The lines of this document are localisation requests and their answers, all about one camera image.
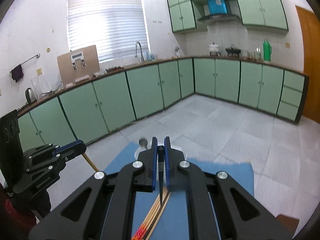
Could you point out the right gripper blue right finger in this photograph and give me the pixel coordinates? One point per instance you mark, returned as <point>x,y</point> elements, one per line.
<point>175,180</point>

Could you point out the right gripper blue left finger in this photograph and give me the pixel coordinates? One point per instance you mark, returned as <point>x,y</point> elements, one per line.
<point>149,159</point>

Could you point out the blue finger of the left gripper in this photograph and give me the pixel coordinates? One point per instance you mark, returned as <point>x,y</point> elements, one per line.
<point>69,155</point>
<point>68,147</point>

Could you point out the black chopstick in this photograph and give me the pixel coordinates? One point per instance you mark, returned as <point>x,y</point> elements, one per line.
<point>160,171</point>

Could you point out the wooden chopstick red end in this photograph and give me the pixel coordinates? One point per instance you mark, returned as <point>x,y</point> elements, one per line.
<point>145,225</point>
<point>156,219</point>
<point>85,156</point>
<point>150,219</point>

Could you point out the green lower kitchen cabinets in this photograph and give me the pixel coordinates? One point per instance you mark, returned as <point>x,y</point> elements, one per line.
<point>101,105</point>

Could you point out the blue table mat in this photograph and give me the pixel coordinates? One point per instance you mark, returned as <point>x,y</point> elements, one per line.
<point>173,223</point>

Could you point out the steel electric kettle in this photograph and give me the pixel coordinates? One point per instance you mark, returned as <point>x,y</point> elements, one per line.
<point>30,96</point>

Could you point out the brown cardboard box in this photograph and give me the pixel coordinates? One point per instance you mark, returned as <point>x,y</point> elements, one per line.
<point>78,64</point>

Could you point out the dark purple cloth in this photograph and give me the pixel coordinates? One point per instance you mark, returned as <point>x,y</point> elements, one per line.
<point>17,73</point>

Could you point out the chrome sink faucet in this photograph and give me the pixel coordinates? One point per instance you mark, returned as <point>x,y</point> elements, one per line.
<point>138,47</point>

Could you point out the brown wooden chair seat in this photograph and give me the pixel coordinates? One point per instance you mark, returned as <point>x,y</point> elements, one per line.
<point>291,223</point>

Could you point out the white window blinds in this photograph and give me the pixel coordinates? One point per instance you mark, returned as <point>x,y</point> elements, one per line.
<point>115,27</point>

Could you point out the white cooking pot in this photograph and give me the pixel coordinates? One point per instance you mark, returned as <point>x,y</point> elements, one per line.
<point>214,49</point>

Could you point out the black wok pan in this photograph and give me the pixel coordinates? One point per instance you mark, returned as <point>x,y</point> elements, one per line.
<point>233,51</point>

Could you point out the glass jars on counter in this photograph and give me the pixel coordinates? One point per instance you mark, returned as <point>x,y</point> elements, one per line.
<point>252,55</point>

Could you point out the green thermos flask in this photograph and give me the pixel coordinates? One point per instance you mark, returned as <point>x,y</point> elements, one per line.
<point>267,50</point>

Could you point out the blue range hood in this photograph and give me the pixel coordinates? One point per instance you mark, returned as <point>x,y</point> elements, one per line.
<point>219,12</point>

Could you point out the chrome towel rail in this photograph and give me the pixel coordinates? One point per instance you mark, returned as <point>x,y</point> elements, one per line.
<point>35,56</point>

